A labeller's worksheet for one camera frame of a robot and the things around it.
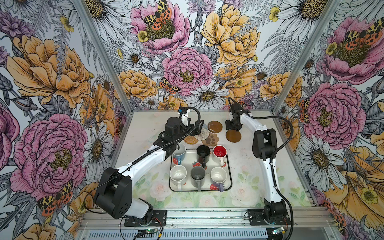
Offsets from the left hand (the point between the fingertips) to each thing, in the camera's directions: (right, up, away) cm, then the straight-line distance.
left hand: (197, 124), depth 81 cm
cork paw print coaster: (+10, -11, +24) cm, 28 cm away
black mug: (+4, -17, +12) cm, 22 cm away
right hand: (+24, -5, +28) cm, 37 cm away
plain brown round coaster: (+25, -8, +24) cm, 36 cm away
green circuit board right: (+37, -50, -10) cm, 64 cm away
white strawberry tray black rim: (-4, -23, +13) cm, 27 cm away
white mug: (-11, -30, +6) cm, 32 cm away
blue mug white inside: (-10, -18, +5) cm, 21 cm away
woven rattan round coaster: (-4, -11, +24) cm, 27 cm away
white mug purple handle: (+12, -30, +6) cm, 33 cm away
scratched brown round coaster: (+13, -2, +31) cm, 34 cm away
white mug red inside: (+14, -19, +14) cm, 28 cm away
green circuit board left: (-22, -50, -10) cm, 56 cm away
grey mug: (+1, -29, +4) cm, 29 cm away
